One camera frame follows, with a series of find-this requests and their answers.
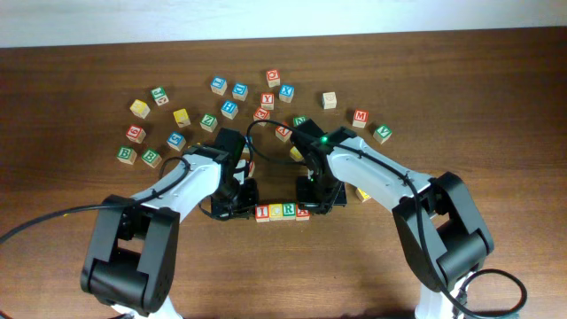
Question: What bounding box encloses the red letter A block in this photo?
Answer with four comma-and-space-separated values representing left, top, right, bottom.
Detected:
295, 209, 310, 221

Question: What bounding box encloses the red letter I block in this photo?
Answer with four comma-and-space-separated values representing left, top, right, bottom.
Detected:
254, 205, 270, 222

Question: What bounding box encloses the green letter R block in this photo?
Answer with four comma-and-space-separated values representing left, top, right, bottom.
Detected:
282, 202, 297, 220

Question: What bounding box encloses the yellow letter C block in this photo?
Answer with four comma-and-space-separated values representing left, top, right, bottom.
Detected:
268, 203, 283, 221

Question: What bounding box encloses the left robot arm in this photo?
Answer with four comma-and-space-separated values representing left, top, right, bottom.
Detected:
80, 128, 259, 318

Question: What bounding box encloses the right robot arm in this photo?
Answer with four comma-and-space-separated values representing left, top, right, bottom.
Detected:
291, 120, 494, 318

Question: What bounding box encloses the red letter U block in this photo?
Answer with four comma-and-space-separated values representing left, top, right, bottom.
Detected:
247, 160, 255, 178

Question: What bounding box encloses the yellow block near right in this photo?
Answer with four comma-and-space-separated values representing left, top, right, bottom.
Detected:
355, 188, 371, 202

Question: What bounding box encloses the yellow block centre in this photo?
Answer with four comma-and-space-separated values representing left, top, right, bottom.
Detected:
290, 146, 304, 162

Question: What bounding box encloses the blue letter T block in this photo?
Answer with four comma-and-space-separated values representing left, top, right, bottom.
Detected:
243, 136, 252, 154

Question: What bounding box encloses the red letter Y tilted block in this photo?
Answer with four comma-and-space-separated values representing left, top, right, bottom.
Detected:
275, 122, 292, 143

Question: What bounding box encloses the green letter N block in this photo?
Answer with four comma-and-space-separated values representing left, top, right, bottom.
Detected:
293, 116, 308, 127

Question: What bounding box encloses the green letter Z block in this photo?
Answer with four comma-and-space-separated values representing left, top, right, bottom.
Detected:
199, 113, 218, 132

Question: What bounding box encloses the blue number 5 block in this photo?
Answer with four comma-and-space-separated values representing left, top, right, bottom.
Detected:
167, 132, 186, 152

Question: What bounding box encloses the red letter M block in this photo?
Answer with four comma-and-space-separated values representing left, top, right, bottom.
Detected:
353, 109, 369, 128

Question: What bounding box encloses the green letter V block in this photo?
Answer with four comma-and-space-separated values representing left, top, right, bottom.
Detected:
373, 125, 392, 144

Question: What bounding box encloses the red letter E block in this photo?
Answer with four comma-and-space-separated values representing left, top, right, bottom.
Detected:
252, 107, 270, 121

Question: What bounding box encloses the blue letter H block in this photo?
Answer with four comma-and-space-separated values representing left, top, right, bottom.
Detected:
221, 100, 238, 120

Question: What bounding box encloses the green letter B right block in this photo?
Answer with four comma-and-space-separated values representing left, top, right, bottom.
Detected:
141, 148, 162, 168

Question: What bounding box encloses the green letter b block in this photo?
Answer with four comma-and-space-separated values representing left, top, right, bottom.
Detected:
141, 148, 162, 168
116, 146, 137, 165

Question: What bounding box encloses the plain wooden block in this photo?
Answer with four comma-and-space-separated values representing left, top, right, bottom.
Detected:
322, 91, 338, 110

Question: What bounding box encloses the yellow block upper middle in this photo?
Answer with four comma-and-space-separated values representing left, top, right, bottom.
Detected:
173, 108, 190, 128

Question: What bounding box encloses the blue letter X block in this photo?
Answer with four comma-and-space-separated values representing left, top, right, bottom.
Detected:
279, 84, 295, 103

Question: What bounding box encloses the red letter Y upright block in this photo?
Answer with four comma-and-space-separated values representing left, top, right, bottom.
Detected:
260, 93, 275, 110

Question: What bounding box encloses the blue letter D block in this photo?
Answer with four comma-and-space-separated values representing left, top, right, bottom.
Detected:
232, 82, 249, 101

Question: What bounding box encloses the green letter B left block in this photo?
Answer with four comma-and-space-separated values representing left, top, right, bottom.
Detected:
116, 146, 137, 165

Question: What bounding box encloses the red number 6 block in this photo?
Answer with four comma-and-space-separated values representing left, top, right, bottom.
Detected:
126, 125, 146, 144

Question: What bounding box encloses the red letter C block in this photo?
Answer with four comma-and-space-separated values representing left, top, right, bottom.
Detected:
266, 69, 281, 88

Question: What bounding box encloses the green letter Q block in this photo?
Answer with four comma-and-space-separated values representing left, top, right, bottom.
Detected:
151, 87, 169, 105

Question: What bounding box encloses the yellow block far left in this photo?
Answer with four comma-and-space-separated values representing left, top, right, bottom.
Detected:
129, 99, 151, 119

